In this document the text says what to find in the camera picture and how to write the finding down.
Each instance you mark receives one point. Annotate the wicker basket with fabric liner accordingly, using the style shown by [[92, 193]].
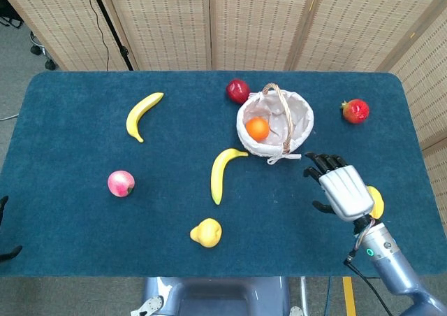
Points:
[[300, 120]]

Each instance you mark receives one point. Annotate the orange fruit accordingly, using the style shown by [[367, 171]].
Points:
[[257, 129]]

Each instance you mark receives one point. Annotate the yellow toy banana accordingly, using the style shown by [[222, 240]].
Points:
[[218, 176], [136, 116]]

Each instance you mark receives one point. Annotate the yellow floor tape strip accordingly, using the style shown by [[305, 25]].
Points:
[[349, 296]]

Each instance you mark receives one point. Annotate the black tripod pole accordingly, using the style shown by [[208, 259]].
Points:
[[111, 25]]

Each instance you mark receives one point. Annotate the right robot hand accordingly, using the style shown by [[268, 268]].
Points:
[[344, 192]]

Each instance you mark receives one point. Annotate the white table leg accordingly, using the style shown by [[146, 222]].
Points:
[[304, 295]]

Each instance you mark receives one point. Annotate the pink toy peach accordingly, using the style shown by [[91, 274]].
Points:
[[120, 184]]

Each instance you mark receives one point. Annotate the yellow toy pear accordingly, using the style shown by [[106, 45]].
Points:
[[206, 233]]

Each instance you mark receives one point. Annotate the yellow toy lemon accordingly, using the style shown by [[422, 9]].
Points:
[[378, 202]]

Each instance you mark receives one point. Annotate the black chair leg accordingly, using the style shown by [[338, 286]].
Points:
[[10, 15]]

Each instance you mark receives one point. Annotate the office chair caster base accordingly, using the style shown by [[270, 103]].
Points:
[[44, 50]]

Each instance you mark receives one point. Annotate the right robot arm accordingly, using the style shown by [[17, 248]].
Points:
[[394, 263]]

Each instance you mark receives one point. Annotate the blue table cloth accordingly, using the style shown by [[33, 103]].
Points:
[[174, 176]]

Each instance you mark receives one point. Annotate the blue-grey robot torso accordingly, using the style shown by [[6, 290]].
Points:
[[216, 296]]

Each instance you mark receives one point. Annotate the red toy apple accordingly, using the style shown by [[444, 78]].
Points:
[[236, 90]]

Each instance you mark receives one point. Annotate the red toy strawberry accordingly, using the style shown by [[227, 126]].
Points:
[[356, 111]]

